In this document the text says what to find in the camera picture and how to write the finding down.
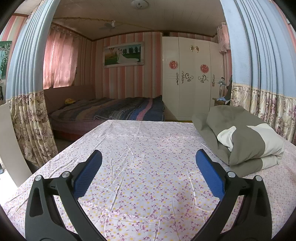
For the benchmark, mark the floral pink table sheet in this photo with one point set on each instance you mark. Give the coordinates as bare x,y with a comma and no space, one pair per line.
143,162

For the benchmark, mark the brown bed headboard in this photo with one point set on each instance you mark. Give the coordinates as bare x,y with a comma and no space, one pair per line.
69,92

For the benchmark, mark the round ceiling lamp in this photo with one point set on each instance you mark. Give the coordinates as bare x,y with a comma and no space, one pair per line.
138,4

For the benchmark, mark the blue floral curtain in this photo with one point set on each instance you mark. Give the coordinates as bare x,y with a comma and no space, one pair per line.
261,58
30,115

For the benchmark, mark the light blue cloth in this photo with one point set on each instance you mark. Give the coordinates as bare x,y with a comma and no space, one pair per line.
223,99

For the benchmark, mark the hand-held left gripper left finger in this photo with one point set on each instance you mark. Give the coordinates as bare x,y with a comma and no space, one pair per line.
89,171

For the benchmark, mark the pink window curtain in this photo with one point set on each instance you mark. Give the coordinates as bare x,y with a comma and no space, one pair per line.
60,60

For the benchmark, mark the wooden desk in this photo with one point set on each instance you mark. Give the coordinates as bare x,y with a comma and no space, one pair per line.
218,103

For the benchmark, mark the low bed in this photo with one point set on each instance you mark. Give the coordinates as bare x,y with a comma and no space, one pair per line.
92,120

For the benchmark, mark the small pink curtain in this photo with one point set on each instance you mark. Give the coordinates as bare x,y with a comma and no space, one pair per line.
223,37

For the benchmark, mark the wall poster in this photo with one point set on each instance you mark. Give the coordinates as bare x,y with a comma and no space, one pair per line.
5,60

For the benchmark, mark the framed wall picture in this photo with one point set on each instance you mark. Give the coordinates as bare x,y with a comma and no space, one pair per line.
122,54

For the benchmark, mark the white wardrobe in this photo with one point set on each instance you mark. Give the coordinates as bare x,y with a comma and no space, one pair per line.
192,97

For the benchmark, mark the yellow plush toy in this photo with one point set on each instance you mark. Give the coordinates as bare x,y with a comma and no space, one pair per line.
69,101

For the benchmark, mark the striped blue pink blanket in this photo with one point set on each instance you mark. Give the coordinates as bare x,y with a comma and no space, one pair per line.
120,109

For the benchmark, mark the white ceiling fan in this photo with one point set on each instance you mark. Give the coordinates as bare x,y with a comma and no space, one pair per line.
111,25

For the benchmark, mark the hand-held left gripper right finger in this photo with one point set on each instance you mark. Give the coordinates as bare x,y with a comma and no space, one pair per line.
209,171

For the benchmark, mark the white board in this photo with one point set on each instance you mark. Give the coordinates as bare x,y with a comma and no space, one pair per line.
13,150

